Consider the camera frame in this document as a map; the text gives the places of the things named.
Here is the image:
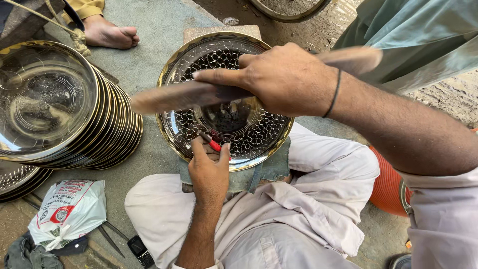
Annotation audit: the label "stone block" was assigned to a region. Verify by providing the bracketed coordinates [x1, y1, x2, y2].
[183, 25, 262, 45]

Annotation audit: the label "person's white trousered legs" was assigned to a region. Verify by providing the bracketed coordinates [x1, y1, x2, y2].
[124, 121, 381, 269]

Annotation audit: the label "grey floor mat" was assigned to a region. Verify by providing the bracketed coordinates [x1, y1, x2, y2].
[32, 0, 371, 269]

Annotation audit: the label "engraved gold rimmed metal plate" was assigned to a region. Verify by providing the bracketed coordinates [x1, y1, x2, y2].
[156, 31, 295, 173]

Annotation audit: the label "metal shears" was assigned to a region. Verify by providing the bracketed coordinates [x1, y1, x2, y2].
[22, 192, 130, 259]

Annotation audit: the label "black wrist thread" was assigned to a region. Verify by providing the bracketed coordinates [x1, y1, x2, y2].
[322, 68, 342, 119]

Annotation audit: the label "orange ribbed container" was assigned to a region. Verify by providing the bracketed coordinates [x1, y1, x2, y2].
[368, 127, 478, 218]

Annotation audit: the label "stack of patterned plates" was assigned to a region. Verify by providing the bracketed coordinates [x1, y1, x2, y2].
[0, 161, 54, 204]

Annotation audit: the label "stack of plain shiny plates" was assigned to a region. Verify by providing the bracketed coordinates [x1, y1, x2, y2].
[0, 40, 144, 171]

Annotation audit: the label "dark round object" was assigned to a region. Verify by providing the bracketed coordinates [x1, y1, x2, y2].
[388, 254, 412, 269]

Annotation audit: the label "blue denim cloth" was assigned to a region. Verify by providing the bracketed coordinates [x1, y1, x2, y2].
[179, 137, 292, 195]

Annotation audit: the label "crumpled grey cloth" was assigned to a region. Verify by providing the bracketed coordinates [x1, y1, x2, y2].
[4, 231, 89, 269]

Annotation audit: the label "black mobile phone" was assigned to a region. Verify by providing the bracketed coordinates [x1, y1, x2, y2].
[127, 234, 156, 269]

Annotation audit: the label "person's white shirt sleeve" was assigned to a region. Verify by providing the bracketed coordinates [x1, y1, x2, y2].
[397, 167, 478, 269]

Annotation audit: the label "person's right hand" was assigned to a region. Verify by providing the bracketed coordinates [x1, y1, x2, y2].
[192, 42, 340, 118]

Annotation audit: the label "knotted beige rope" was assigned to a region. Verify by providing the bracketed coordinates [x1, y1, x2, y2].
[3, 0, 92, 58]

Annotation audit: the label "person's left hand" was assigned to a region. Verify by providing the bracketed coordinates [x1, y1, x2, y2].
[187, 136, 232, 205]

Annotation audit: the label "red handled chisel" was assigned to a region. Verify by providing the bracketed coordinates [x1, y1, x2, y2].
[197, 130, 232, 161]

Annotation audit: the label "white printed plastic bag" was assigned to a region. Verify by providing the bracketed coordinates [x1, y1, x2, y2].
[28, 179, 107, 252]

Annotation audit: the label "wooden mallet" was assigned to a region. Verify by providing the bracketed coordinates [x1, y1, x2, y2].
[130, 46, 384, 116]

